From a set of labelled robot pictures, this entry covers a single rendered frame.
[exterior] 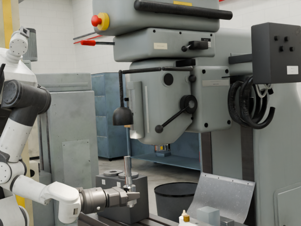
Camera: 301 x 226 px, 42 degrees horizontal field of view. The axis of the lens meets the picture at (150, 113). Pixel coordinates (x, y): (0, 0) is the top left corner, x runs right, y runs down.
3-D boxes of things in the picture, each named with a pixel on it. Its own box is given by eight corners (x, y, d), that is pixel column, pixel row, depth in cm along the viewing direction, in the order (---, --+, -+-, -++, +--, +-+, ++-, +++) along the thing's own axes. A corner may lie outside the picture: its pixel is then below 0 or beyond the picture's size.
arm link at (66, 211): (95, 200, 134) (62, 206, 130) (92, 222, 140) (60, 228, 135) (87, 178, 143) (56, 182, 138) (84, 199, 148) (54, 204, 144)
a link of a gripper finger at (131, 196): (139, 199, 145) (123, 201, 143) (139, 190, 145) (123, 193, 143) (141, 200, 144) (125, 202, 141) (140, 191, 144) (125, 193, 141)
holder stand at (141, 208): (130, 224, 164) (127, 178, 163) (96, 215, 179) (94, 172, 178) (149, 217, 173) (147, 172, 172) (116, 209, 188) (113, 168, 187)
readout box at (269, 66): (273, 83, 132) (271, 20, 130) (251, 84, 139) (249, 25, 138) (306, 81, 144) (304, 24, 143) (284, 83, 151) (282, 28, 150)
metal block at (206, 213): (209, 230, 129) (208, 212, 129) (197, 226, 134) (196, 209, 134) (220, 227, 132) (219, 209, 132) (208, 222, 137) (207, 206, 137)
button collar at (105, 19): (105, 28, 132) (104, 10, 131) (96, 31, 137) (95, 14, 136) (109, 28, 133) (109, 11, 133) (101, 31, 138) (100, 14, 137)
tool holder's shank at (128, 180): (133, 186, 145) (131, 156, 144) (125, 187, 144) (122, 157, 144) (133, 184, 148) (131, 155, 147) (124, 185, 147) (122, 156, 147)
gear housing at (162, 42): (150, 55, 132) (148, 26, 131) (112, 62, 151) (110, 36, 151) (217, 57, 152) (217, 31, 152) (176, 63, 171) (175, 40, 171)
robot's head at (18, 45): (4, 56, 146) (12, 35, 143) (6, 47, 155) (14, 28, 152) (22, 63, 149) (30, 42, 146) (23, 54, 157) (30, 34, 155)
